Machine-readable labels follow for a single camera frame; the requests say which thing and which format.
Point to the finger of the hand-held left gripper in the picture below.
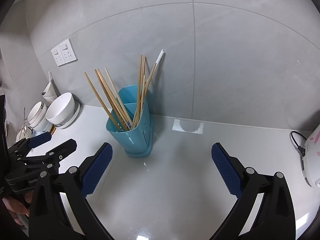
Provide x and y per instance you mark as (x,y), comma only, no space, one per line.
(62,150)
(41,138)

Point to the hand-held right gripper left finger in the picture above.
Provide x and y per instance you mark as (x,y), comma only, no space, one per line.
(97,172)

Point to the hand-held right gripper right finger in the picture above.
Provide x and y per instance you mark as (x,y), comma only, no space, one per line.
(226,172)

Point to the blue plastic utensil holder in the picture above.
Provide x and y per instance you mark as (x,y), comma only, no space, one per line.
(132,137)

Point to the grey-ended wooden chopstick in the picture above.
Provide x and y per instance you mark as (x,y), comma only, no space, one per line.
(150,77)
(100,100)

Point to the brown floral-band chopstick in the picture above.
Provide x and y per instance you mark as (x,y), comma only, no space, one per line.
(110,100)
(139,80)

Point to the person's left hand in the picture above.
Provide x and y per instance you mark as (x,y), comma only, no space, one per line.
(16,205)

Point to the round wooden board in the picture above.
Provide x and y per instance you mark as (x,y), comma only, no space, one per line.
(53,130)

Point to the glass and metal tableware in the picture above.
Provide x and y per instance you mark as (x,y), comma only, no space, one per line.
(23,132)

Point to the white bowl with dark rim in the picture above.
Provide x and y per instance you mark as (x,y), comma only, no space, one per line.
(37,115)

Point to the white plate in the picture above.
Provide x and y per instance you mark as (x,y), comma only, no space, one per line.
(73,120)

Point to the white ceramic jug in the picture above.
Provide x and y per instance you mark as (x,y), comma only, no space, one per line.
(50,90)

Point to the white tape patch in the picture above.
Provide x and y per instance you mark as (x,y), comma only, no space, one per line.
(188,127)

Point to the white floral rice cooker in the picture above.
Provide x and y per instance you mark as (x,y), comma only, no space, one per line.
(312,155)

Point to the white stick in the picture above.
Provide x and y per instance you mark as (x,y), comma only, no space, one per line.
(160,56)

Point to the white double wall outlet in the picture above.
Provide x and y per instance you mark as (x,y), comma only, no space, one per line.
(63,52)

